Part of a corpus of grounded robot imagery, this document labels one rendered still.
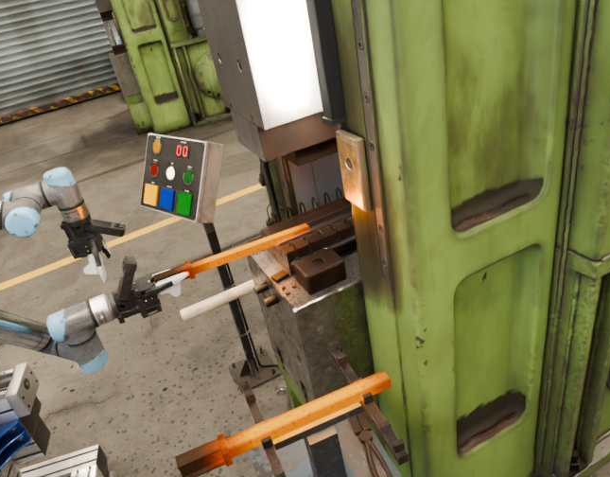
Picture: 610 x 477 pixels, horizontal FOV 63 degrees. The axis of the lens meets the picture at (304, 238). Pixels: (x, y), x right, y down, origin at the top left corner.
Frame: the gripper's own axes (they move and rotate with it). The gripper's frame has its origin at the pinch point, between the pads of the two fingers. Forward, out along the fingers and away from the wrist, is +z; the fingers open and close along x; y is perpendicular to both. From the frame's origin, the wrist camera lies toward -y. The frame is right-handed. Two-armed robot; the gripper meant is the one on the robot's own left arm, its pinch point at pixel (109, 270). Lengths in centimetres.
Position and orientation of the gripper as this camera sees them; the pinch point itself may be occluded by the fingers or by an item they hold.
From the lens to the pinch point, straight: 173.0
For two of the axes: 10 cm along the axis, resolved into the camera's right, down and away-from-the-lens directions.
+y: -9.6, 2.7, -1.2
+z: 1.7, 8.4, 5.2
